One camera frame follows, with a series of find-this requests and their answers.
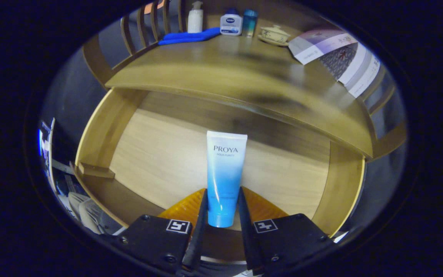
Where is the white lotion bottle blue cap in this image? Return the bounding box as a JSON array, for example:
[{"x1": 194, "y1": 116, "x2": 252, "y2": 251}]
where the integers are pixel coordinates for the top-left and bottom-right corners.
[{"x1": 220, "y1": 8, "x2": 243, "y2": 36}]

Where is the wooden cabinet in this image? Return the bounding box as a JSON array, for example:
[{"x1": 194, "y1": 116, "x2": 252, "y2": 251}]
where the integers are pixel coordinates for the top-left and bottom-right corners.
[{"x1": 82, "y1": 0, "x2": 407, "y2": 160}]

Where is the wooden drawer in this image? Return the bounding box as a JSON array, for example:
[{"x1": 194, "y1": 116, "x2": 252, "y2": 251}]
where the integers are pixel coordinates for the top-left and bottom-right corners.
[{"x1": 75, "y1": 88, "x2": 366, "y2": 262}]

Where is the beige lidded ceramic teacup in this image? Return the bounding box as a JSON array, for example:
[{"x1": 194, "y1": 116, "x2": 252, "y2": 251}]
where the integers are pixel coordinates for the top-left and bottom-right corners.
[{"x1": 258, "y1": 25, "x2": 291, "y2": 47}]

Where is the teal slim bottle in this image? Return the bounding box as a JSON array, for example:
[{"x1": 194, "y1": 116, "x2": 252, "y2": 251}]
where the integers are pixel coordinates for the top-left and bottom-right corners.
[{"x1": 243, "y1": 9, "x2": 258, "y2": 38}]

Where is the wooden countertop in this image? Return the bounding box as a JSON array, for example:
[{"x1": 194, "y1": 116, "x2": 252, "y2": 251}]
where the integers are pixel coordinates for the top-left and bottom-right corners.
[{"x1": 105, "y1": 29, "x2": 374, "y2": 157}]

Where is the blue and white tube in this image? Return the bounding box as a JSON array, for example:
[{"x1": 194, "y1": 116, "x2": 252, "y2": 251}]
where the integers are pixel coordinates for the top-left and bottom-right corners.
[{"x1": 207, "y1": 130, "x2": 248, "y2": 228}]

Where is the white book with black lettering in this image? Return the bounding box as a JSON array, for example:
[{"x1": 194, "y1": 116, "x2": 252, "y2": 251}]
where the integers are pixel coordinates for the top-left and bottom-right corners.
[{"x1": 346, "y1": 56, "x2": 381, "y2": 98}]

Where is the blue folded cloth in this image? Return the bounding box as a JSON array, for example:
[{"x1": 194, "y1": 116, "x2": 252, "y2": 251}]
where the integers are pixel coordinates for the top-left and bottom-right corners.
[{"x1": 158, "y1": 27, "x2": 221, "y2": 46}]

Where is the plain white book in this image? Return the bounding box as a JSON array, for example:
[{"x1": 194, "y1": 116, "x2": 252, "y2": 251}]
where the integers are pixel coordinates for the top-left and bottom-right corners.
[{"x1": 338, "y1": 48, "x2": 374, "y2": 86}]

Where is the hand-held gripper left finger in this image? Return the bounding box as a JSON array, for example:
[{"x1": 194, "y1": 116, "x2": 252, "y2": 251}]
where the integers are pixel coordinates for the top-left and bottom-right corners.
[{"x1": 112, "y1": 189, "x2": 209, "y2": 275}]

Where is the white pump bottle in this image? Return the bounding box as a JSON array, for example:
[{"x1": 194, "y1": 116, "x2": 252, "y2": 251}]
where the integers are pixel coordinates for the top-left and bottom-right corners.
[{"x1": 187, "y1": 1, "x2": 204, "y2": 33}]

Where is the dark patterned book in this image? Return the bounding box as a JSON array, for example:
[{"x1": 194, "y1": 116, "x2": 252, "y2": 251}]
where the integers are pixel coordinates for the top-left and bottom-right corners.
[{"x1": 319, "y1": 43, "x2": 360, "y2": 81}]

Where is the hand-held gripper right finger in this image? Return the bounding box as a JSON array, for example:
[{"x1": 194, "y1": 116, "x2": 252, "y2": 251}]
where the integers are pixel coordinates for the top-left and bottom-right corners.
[{"x1": 238, "y1": 187, "x2": 333, "y2": 275}]

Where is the white ribbed plastic object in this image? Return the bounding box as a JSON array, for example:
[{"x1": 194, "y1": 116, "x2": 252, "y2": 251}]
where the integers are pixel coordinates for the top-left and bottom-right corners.
[{"x1": 68, "y1": 191, "x2": 111, "y2": 235}]

